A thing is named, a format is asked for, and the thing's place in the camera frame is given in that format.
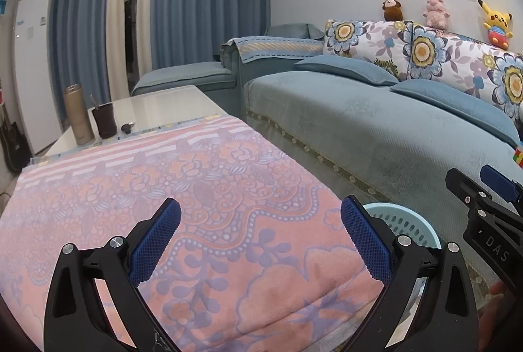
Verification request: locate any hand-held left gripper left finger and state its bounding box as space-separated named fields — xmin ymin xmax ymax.
xmin=43 ymin=197 xmax=182 ymax=352

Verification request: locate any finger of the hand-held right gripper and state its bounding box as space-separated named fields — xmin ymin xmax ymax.
xmin=445 ymin=168 xmax=491 ymax=214
xmin=480 ymin=165 xmax=523 ymax=209

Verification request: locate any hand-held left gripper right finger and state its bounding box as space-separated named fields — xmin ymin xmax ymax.
xmin=340 ymin=194 xmax=480 ymax=352

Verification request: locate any light blue plastic basket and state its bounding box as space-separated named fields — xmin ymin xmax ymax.
xmin=362 ymin=202 xmax=443 ymax=336

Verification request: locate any person's right hand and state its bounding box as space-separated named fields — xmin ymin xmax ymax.
xmin=476 ymin=280 xmax=523 ymax=352

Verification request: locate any blue cushion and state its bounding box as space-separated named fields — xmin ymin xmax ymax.
xmin=294 ymin=57 xmax=399 ymax=87
xmin=390 ymin=80 xmax=519 ymax=148

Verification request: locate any pink floral printed cloth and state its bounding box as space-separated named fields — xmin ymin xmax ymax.
xmin=0 ymin=114 xmax=393 ymax=352

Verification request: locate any floral sofa cushion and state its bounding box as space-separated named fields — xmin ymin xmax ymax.
xmin=323 ymin=20 xmax=415 ymax=66
xmin=398 ymin=23 xmax=523 ymax=132

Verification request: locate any dark brown cup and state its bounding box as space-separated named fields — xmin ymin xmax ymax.
xmin=91 ymin=102 xmax=119 ymax=139

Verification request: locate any blue-grey sofa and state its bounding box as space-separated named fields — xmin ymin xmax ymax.
xmin=131 ymin=23 xmax=523 ymax=295

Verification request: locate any beige thermos flask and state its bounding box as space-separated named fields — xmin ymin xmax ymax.
xmin=62 ymin=84 xmax=95 ymax=146

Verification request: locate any yellow plush toy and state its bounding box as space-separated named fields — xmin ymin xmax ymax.
xmin=477 ymin=0 xmax=514 ymax=49

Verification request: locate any black guitar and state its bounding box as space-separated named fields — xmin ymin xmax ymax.
xmin=0 ymin=107 xmax=27 ymax=173

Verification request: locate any pink pig plush toy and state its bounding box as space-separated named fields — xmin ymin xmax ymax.
xmin=423 ymin=0 xmax=450 ymax=29

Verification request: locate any brown monkey plush toy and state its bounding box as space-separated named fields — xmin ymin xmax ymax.
xmin=382 ymin=0 xmax=404 ymax=22

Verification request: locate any white refrigerator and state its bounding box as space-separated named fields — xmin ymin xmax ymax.
xmin=12 ymin=0 xmax=64 ymax=156

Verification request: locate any cream curtain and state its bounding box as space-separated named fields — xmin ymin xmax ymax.
xmin=105 ymin=0 xmax=160 ymax=99

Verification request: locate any blue striped armrest cover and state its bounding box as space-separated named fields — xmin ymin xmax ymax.
xmin=221 ymin=35 xmax=328 ymax=64

